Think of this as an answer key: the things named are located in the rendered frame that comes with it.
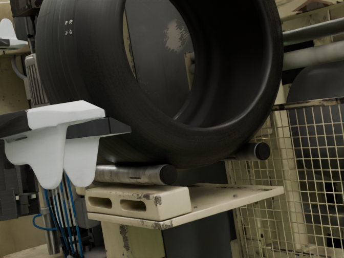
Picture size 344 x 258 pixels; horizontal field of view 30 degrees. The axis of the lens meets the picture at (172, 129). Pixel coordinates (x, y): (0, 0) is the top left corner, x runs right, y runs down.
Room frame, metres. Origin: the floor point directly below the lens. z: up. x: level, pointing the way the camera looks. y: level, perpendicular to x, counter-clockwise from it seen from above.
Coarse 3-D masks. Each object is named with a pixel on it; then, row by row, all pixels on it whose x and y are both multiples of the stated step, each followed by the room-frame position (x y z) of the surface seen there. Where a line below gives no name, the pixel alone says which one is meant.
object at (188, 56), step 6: (186, 54) 2.05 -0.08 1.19; (192, 54) 2.05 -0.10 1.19; (186, 60) 2.05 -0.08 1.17; (192, 60) 2.06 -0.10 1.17; (186, 66) 2.05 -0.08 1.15; (192, 66) 2.04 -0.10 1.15; (192, 72) 2.05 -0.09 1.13; (192, 78) 2.06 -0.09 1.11; (270, 120) 1.97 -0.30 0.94; (264, 126) 1.96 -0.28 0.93; (270, 126) 1.97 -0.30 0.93; (258, 132) 1.94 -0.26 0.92; (264, 132) 1.96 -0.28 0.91; (270, 132) 1.97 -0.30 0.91; (252, 138) 1.93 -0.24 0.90
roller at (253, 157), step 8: (248, 144) 1.58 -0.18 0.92; (256, 144) 1.56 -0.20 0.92; (264, 144) 1.55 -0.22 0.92; (240, 152) 1.59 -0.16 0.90; (248, 152) 1.57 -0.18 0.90; (256, 152) 1.54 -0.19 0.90; (264, 152) 1.55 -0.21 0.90; (224, 160) 1.67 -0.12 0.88; (232, 160) 1.64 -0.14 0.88; (240, 160) 1.62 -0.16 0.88; (248, 160) 1.59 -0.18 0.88; (256, 160) 1.57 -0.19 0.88
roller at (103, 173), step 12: (96, 168) 1.65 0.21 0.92; (108, 168) 1.60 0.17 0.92; (120, 168) 1.55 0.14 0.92; (132, 168) 1.50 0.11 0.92; (144, 168) 1.45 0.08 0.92; (156, 168) 1.41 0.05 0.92; (168, 168) 1.40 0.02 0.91; (96, 180) 1.66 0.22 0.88; (108, 180) 1.60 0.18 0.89; (120, 180) 1.55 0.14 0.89; (132, 180) 1.50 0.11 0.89; (144, 180) 1.45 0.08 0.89; (156, 180) 1.41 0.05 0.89; (168, 180) 1.39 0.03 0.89
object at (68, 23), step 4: (68, 20) 1.36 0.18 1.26; (72, 20) 1.35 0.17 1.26; (64, 24) 1.37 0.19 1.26; (68, 24) 1.36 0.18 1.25; (72, 24) 1.35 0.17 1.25; (64, 28) 1.37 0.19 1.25; (68, 28) 1.36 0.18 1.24; (72, 28) 1.35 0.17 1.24; (64, 32) 1.37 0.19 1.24; (68, 32) 1.36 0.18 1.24; (72, 32) 1.35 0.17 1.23; (64, 36) 1.37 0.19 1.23; (68, 36) 1.36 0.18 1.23
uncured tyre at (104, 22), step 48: (48, 0) 1.49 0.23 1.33; (96, 0) 1.34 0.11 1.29; (192, 0) 1.82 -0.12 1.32; (240, 0) 1.73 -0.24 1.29; (48, 48) 1.45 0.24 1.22; (96, 48) 1.33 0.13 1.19; (240, 48) 1.79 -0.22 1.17; (48, 96) 1.51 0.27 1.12; (96, 96) 1.35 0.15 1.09; (144, 96) 1.37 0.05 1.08; (192, 96) 1.80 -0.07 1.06; (240, 96) 1.74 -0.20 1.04; (144, 144) 1.39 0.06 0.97; (192, 144) 1.43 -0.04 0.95; (240, 144) 1.53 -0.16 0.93
